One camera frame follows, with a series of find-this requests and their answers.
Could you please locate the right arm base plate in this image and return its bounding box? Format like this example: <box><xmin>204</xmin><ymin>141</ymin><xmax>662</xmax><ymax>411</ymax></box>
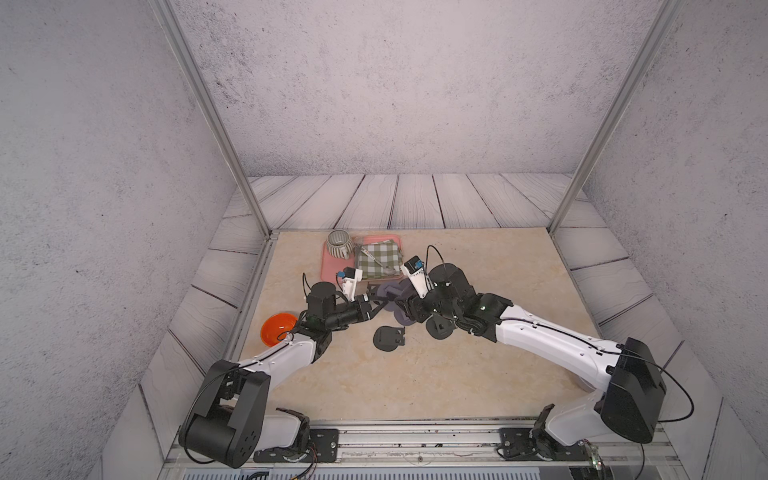
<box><xmin>496</xmin><ymin>427</ymin><xmax>588</xmax><ymax>462</ymax></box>

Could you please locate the aluminium front rail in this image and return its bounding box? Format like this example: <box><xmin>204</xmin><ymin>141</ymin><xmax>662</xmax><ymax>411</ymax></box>
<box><xmin>159</xmin><ymin>418</ymin><xmax>688</xmax><ymax>479</ymax></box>

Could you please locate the white handled spoon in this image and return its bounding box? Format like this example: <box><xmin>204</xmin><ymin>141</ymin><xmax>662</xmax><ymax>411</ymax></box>
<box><xmin>360</xmin><ymin>247</ymin><xmax>390</xmax><ymax>271</ymax></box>

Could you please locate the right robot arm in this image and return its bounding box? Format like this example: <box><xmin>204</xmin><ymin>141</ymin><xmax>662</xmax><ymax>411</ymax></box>
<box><xmin>397</xmin><ymin>257</ymin><xmax>667</xmax><ymax>449</ymax></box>

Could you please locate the orange plastic bowl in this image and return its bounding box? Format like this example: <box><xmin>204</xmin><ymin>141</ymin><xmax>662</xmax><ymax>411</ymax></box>
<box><xmin>260</xmin><ymin>312</ymin><xmax>297</xmax><ymax>347</ymax></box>

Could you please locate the aluminium frame post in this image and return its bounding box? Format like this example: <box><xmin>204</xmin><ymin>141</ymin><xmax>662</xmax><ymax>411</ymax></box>
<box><xmin>547</xmin><ymin>0</ymin><xmax>683</xmax><ymax>237</ymax></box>
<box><xmin>150</xmin><ymin>0</ymin><xmax>272</xmax><ymax>238</ymax></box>

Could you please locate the purple phone stand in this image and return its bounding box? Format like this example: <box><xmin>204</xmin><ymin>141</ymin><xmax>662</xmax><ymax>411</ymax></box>
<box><xmin>375</xmin><ymin>282</ymin><xmax>410</xmax><ymax>305</ymax></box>
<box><xmin>394</xmin><ymin>302</ymin><xmax>415</xmax><ymax>327</ymax></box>

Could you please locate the green checkered cloth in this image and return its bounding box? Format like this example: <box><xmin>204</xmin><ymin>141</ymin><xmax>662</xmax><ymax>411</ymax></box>
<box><xmin>355</xmin><ymin>240</ymin><xmax>403</xmax><ymax>280</ymax></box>

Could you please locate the left aluminium frame post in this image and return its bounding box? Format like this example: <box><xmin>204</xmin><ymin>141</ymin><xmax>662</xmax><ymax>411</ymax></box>
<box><xmin>150</xmin><ymin>0</ymin><xmax>272</xmax><ymax>238</ymax></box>

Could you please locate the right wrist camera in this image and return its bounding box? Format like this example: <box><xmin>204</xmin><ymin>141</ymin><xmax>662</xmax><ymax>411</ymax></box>
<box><xmin>401</xmin><ymin>256</ymin><xmax>431</xmax><ymax>298</ymax></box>

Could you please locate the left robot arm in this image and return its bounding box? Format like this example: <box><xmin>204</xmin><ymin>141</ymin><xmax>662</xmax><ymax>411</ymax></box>
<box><xmin>178</xmin><ymin>282</ymin><xmax>389</xmax><ymax>468</ymax></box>

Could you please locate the right aluminium frame post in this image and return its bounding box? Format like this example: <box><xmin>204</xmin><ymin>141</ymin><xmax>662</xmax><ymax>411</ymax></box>
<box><xmin>547</xmin><ymin>0</ymin><xmax>683</xmax><ymax>237</ymax></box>

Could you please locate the pink tray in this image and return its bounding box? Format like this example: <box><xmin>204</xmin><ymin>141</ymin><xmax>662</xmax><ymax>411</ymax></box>
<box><xmin>320</xmin><ymin>234</ymin><xmax>402</xmax><ymax>283</ymax></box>

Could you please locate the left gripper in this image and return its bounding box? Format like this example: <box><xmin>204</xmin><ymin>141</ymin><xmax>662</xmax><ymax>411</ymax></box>
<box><xmin>322</xmin><ymin>296</ymin><xmax>388</xmax><ymax>334</ymax></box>

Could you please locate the dark green phone stand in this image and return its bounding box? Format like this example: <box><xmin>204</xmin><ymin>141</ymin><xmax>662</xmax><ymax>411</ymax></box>
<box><xmin>373</xmin><ymin>326</ymin><xmax>405</xmax><ymax>352</ymax></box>
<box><xmin>425</xmin><ymin>315</ymin><xmax>456</xmax><ymax>340</ymax></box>

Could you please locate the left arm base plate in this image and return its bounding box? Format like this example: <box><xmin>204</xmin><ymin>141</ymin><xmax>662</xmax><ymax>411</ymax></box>
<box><xmin>252</xmin><ymin>427</ymin><xmax>340</xmax><ymax>463</ymax></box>

